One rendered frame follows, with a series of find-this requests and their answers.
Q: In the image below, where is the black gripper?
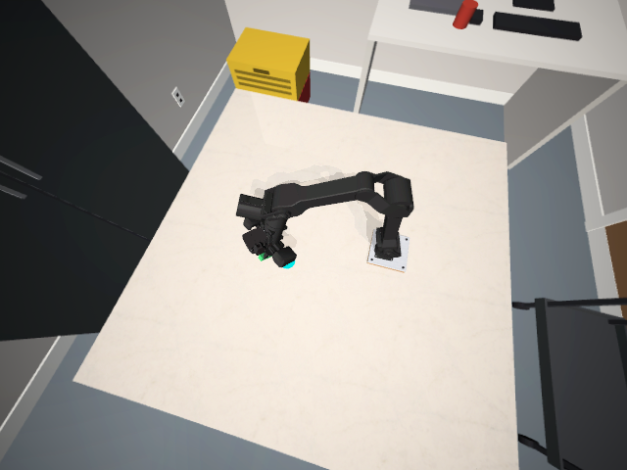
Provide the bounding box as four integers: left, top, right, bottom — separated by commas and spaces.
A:
243, 218, 297, 267

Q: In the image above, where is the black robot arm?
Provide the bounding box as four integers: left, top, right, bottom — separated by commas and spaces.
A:
236, 171, 414, 261

